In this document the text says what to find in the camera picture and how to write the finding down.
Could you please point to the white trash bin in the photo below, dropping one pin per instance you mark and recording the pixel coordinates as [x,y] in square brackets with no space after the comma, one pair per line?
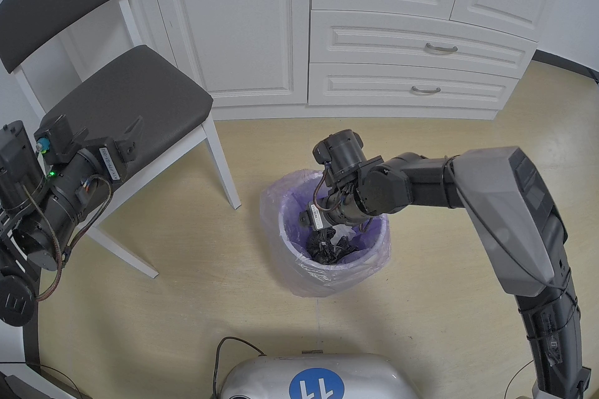
[292,254]

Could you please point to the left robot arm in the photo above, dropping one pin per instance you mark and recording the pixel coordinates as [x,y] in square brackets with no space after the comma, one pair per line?
[18,163]

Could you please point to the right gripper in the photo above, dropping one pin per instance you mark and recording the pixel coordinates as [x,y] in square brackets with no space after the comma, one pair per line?
[341,212]

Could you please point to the black plastic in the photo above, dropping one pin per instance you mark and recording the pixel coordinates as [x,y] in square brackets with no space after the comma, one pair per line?
[327,250]

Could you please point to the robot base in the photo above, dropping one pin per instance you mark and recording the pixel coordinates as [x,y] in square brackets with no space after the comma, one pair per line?
[323,373]

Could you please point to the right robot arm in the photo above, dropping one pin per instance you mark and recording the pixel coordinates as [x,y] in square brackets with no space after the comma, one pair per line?
[505,200]

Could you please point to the white chair dark grey cushions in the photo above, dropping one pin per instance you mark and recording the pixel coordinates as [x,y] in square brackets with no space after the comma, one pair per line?
[117,107]

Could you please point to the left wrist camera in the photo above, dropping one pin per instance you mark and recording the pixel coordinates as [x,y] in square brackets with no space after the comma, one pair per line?
[61,137]

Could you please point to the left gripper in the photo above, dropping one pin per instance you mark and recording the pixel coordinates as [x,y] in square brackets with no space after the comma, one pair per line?
[84,186]

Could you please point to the purple plastic bag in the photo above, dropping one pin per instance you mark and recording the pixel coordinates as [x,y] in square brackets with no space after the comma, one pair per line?
[280,280]

